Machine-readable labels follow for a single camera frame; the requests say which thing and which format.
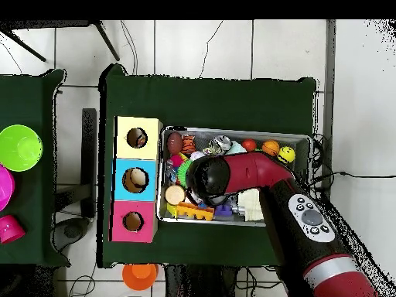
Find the black tripod stand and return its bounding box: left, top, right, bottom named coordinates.
left=0, top=19, right=121, bottom=63

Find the black flat stand bar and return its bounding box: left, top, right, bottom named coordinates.
left=80, top=108, right=97, bottom=219

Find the orange toy basketball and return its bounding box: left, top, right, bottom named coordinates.
left=261, top=139, right=281, bottom=157

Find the cream cloth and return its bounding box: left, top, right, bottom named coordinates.
left=237, top=188, right=261, bottom=222

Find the multicolour patterned cloth scrap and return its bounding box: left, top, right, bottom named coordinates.
left=135, top=131, right=149, bottom=149

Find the magenta plastic bowl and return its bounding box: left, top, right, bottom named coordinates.
left=0, top=165, right=15, bottom=212

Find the dark green table cloth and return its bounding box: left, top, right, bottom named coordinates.
left=0, top=68, right=70, bottom=268
left=97, top=63, right=318, bottom=273

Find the green spiky toy with eyes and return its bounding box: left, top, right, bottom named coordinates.
left=176, top=159, right=194, bottom=188

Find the pink-red plastic cup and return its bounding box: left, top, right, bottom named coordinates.
left=0, top=214, right=26, bottom=244

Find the black power cable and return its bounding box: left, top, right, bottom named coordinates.
left=309, top=132, right=396, bottom=193

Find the lime green plastic bowl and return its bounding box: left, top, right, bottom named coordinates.
left=0, top=124, right=44, bottom=172

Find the yellow smiley ball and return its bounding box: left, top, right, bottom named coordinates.
left=277, top=145, right=296, bottom=164

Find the small red-orange ball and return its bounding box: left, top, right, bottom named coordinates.
left=241, top=138, right=258, bottom=152

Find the grey round stand base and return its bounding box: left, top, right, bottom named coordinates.
left=53, top=217, right=91, bottom=251

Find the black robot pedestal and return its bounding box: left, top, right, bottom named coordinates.
left=163, top=264, right=241, bottom=297

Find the crushed silver drink can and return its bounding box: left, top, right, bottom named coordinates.
left=209, top=135, right=233, bottom=155

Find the orange toothed toy block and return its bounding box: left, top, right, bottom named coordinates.
left=176, top=201, right=215, bottom=222

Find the orange plastic cup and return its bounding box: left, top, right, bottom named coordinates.
left=121, top=263, right=159, bottom=291

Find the wooden box with three holes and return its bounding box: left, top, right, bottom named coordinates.
left=108, top=115, right=164, bottom=243

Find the clear mesh bin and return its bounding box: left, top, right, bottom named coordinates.
left=155, top=125, right=312, bottom=228

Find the brown toy football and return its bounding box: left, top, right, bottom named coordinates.
left=167, top=131, right=184, bottom=155

